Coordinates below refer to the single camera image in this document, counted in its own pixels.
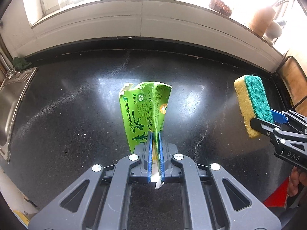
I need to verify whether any light green torn carton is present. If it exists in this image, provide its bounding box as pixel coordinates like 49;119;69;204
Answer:
119;81;172;189

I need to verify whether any dark green cloth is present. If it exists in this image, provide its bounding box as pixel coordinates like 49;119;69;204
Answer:
12;57;32;72

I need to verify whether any wooden board with black frame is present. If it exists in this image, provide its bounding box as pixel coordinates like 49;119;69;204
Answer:
276;55;306;116

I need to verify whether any white round pot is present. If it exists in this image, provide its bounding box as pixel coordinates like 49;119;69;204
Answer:
263;21;282;45

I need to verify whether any red bin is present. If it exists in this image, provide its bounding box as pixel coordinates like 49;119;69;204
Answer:
263;178;289;207

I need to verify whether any container of brown dried goods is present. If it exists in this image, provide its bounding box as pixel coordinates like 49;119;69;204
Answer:
209;0;232;17

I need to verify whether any person's right hand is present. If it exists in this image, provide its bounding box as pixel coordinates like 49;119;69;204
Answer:
287;167;305;197

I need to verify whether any chrome faucet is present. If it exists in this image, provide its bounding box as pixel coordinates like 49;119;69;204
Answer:
0;53;15;77

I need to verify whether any green yellow sponge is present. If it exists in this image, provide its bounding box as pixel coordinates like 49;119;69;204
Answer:
234;75;274;138

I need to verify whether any stainless steel sink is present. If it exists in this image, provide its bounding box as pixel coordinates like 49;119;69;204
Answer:
0;67;37;162

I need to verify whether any brown ceramic jar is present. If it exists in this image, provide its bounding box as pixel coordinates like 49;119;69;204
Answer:
249;7;276;37

